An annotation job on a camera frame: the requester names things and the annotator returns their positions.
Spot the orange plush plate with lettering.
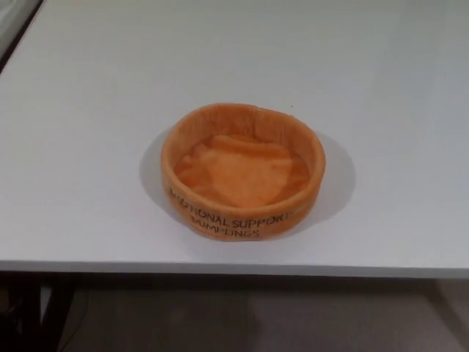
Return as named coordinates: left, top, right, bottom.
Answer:
left=161, top=103, right=327, bottom=243

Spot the dark metal table leg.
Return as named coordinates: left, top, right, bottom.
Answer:
left=0, top=273, right=91, bottom=352

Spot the black-edged grey board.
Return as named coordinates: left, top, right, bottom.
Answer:
left=0, top=0, right=45, bottom=76

